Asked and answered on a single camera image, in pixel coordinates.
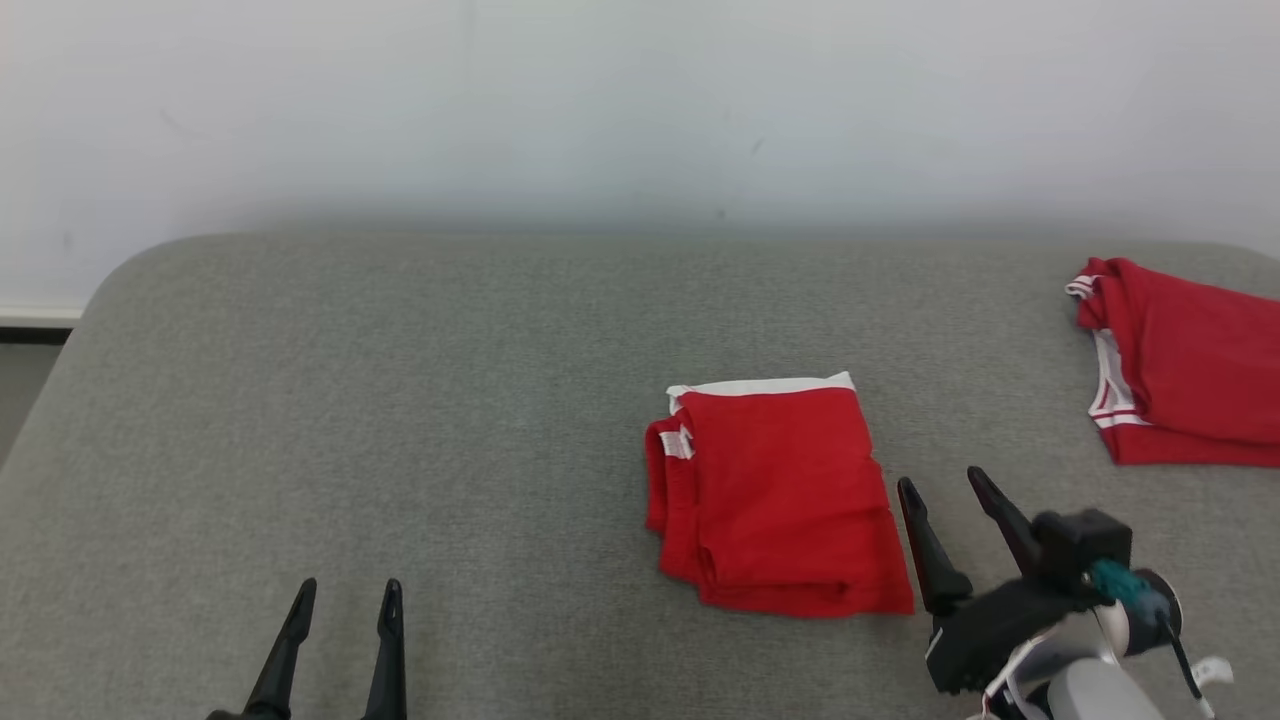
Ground red basketball jersey number 23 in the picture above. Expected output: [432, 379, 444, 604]
[1065, 257, 1280, 468]

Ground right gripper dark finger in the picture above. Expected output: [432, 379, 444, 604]
[897, 477, 974, 617]
[967, 466, 1047, 579]

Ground white and black skirting board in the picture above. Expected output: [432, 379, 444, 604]
[0, 300, 87, 347]

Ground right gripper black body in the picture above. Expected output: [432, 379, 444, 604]
[925, 574, 1103, 697]

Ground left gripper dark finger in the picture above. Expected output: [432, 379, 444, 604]
[362, 579, 407, 720]
[244, 578, 318, 717]

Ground red shorts with white stripe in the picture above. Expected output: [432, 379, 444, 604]
[644, 371, 916, 618]

